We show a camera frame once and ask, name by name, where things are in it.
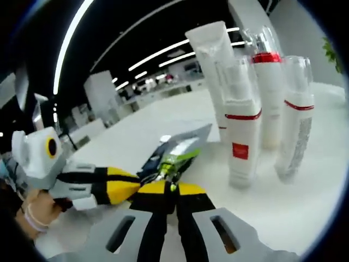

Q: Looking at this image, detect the white skincare bottle red collar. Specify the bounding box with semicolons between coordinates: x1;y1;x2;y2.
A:
250;25;284;150

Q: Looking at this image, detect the silver skincare sachet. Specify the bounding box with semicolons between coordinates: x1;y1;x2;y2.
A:
159;123;214;156

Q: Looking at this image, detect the potted plant white pot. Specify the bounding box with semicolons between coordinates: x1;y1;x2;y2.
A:
321;37;343;74

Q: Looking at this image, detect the white skincare bottle red label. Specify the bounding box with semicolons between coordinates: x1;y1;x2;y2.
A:
222;56;263;188

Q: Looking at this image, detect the white skincare tube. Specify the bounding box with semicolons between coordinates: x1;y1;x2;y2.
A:
184;21;236;143

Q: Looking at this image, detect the white ceiling conduit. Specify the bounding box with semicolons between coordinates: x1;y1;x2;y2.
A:
89;0;191;74

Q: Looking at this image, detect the person's left hand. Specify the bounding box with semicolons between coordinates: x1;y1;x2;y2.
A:
15;188;74;233

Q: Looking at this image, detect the green black skincare sachet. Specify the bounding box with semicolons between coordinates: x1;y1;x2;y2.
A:
157;148;202;193

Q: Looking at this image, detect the long ceiling light strip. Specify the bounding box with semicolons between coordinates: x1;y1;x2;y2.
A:
52;0;94;96

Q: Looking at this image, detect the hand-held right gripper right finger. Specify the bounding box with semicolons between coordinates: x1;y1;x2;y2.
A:
174;181;300;262

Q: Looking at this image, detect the white office desk row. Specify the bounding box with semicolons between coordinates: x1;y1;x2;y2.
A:
117;81;203;110

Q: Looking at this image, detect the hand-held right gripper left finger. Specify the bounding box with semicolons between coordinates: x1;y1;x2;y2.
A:
46;179;177;262

